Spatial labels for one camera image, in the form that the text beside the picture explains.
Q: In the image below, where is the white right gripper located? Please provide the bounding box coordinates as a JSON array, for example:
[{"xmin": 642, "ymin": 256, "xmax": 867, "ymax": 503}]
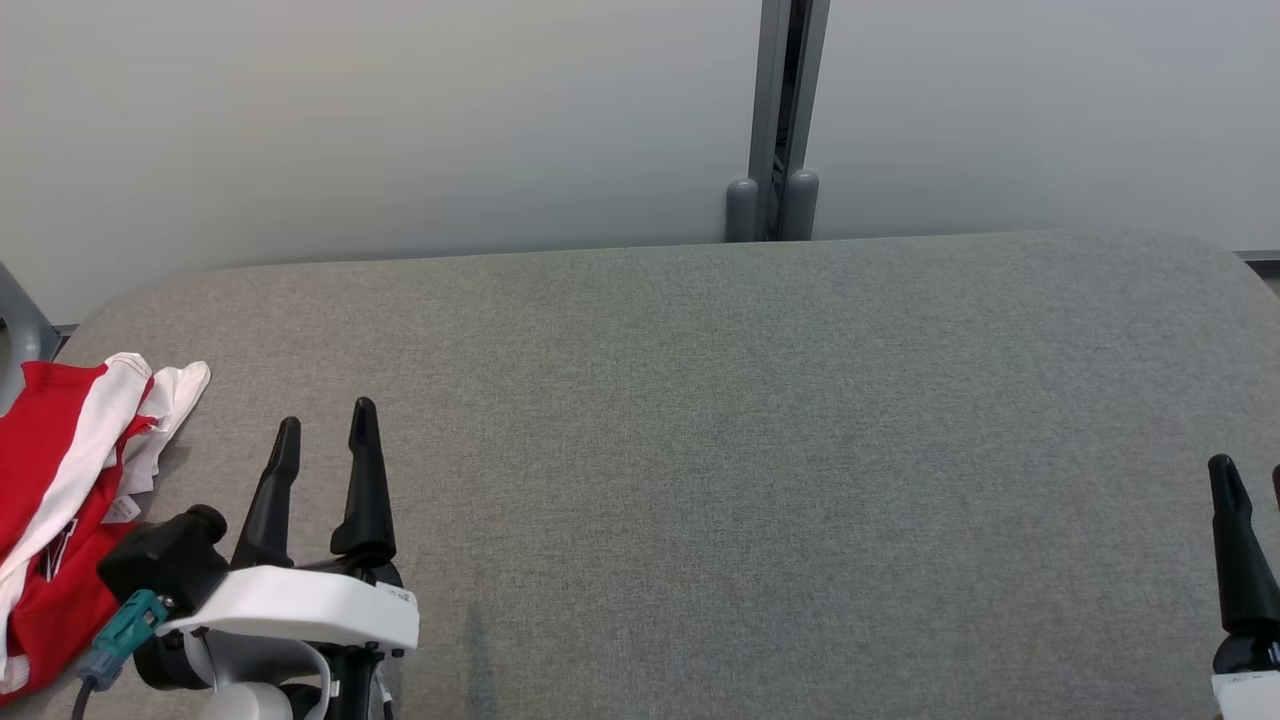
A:
[{"xmin": 1207, "ymin": 454, "xmax": 1280, "ymax": 720}]

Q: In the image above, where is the grey metal partition post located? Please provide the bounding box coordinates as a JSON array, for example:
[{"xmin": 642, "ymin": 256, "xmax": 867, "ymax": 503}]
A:
[{"xmin": 747, "ymin": 0, "xmax": 832, "ymax": 242}]

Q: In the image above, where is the red basketball jersey white trim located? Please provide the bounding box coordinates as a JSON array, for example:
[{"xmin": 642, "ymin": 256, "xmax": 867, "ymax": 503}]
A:
[{"xmin": 0, "ymin": 361, "xmax": 212, "ymax": 697}]

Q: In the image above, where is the grey metal frame leg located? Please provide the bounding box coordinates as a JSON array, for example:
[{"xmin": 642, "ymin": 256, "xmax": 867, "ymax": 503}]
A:
[{"xmin": 0, "ymin": 261, "xmax": 63, "ymax": 413}]

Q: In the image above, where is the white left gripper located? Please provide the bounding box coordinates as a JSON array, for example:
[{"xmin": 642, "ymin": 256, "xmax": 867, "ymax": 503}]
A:
[{"xmin": 160, "ymin": 397, "xmax": 421, "ymax": 720}]

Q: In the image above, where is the teal cable connector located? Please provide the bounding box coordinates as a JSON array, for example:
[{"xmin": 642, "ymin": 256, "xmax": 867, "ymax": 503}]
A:
[{"xmin": 77, "ymin": 589, "xmax": 171, "ymax": 693}]

